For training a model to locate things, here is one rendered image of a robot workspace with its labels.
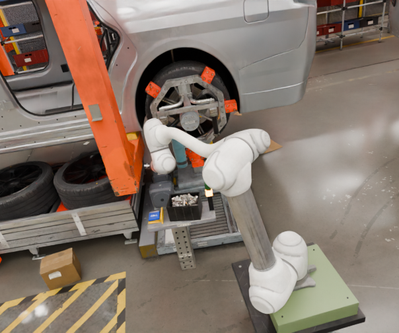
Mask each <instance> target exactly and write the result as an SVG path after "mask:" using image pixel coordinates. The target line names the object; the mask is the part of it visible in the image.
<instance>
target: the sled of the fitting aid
mask: <svg viewBox="0 0 399 333"><path fill-rule="evenodd" d="M187 192H200V195H204V194H206V193H205V186H204V184H200V185H196V186H189V187H185V188H179V186H178V170H174V193H175V194H177V193H187ZM216 192H220V191H216V190H213V189H212V193H216Z"/></svg>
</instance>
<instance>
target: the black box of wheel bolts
mask: <svg viewBox="0 0 399 333"><path fill-rule="evenodd" d="M202 207H203V206H202V201H201V195H200V192H187V193H177V194H170V195H169V198H168V202H167V205H166V209H167V212H168V216H169V219H170V221H192V220H201V213H202Z"/></svg>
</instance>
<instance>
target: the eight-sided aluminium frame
mask: <svg viewBox="0 0 399 333"><path fill-rule="evenodd" d="M186 81H187V82H186ZM188 83H189V84H191V83H198V84H200V85H201V86H202V87H204V88H205V89H210V90H212V91H213V93H214V94H215V96H217V98H218V100H219V114H220V119H219V121H218V122H217V123H218V128H219V131H220V130H221V129H222V128H223V126H224V125H225V124H226V123H227V119H226V114H225V103H224V97H223V93H222V91H220V90H219V89H218V88H216V87H214V86H213V85H212V84H211V83H210V84H208V83H206V82H205V81H202V78H201V76H199V75H191V76H187V77H179V78H175V79H168V80H166V82H165V83H164V85H163V87H162V88H161V91H160V93H159V95H158V96H157V97H156V98H154V100H153V101H152V103H151V105H150V109H151V113H152V117H153V118H156V119H158V120H159V117H157V106H158V105H159V103H160V101H161V100H162V99H163V97H164V96H165V94H166V93H167V91H168V90H169V88H171V87H176V86H178V85H186V84H188ZM213 133H214V131H213V128H212V129H211V131H210V132H209V133H208V134H207V136H206V137H201V138H197V139H198V140H200V141H202V142H204V143H206V144H210V143H211V141H212V140H213V139H214V137H215V136H213Z"/></svg>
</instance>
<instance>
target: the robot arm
mask: <svg viewBox="0 0 399 333"><path fill-rule="evenodd" d="M144 135H145V140H146V143H147V146H148V148H149V150H150V153H151V158H152V161H151V163H148V164H146V163H144V168H146V169H151V170H152V171H154V172H155V173H159V174H168V173H170V172H172V171H173V170H174V169H175V167H176V161H175V158H174V157H173V156H172V153H171V152H170V149H169V146H168V144H169V143H170V142H171V139H175V140H177V141H178V142H180V143H181V144H183V145H184V146H186V147H187V148H189V149H190V150H192V151H193V152H195V153H197V154H198V155H200V156H202V157H205V158H207V160H206V162H205V164H204V166H203V170H202V176H203V179H204V181H205V183H206V184H207V185H208V186H209V187H210V188H211V189H213V190H216V191H220V193H222V194H223V195H224V196H226V197H227V200H228V203H229V205H230V208H231V211H232V213H233V215H234V218H235V221H236V223H237V226H238V229H239V231H240V233H241V236H242V239H243V241H244V244H245V246H246V249H247V251H248V254H249V257H250V259H251V261H252V262H251V264H250V266H249V276H250V289H249V297H250V301H251V303H252V305H253V306H254V307H255V308H256V309H257V310H259V311H260V312H262V313H265V314H270V313H275V312H277V311H278V310H279V309H280V308H282V307H283V306H284V304H286V302H287V300H288V298H289V297H290V295H291V293H292V292H293V291H297V290H300V289H304V288H307V287H315V286H316V282H315V281H314V280H313V279H312V278H311V276H310V275H309V274H310V273H312V272H314V271H316V266H315V265H314V264H311V265H308V250H307V246H306V244H305V241H304V240H303V238H302V237H301V236H300V235H298V234H297V233H294V232H292V231H285V232H283V233H280V234H279V235H278V236H277V237H276V238H275V240H274V242H273V247H272V246H271V244H270V240H269V238H268V235H267V232H266V230H265V227H264V224H263V221H262V218H261V216H260V212H259V210H258V207H257V205H256V201H255V199H254V196H253V193H252V190H251V187H250V185H251V182H252V179H251V164H252V163H253V162H254V160H255V159H256V158H257V157H258V156H259V155H260V154H262V153H264V152H265V151H266V150H267V149H268V148H269V146H270V137H269V135H268V133H267V132H265V131H264V130H261V129H247V130H244V131H239V132H236V133H234V134H232V135H230V136H227V137H225V138H224V139H222V140H220V141H218V142H216V143H214V144H211V145H209V144H206V143H204V142H202V141H200V140H198V139H196V138H195V137H192V136H191V135H189V134H187V133H185V132H184V131H182V130H180V129H177V128H168V127H167V126H164V125H163V124H162V122H161V121H160V120H158V119H156V118H153V119H150V120H148V121H146V122H145V125H144Z"/></svg>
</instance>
